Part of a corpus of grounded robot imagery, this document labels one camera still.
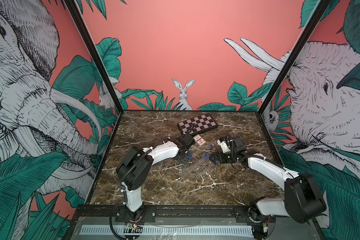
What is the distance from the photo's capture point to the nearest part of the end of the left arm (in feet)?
2.24

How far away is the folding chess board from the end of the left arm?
0.24 meters

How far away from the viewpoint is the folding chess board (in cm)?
109
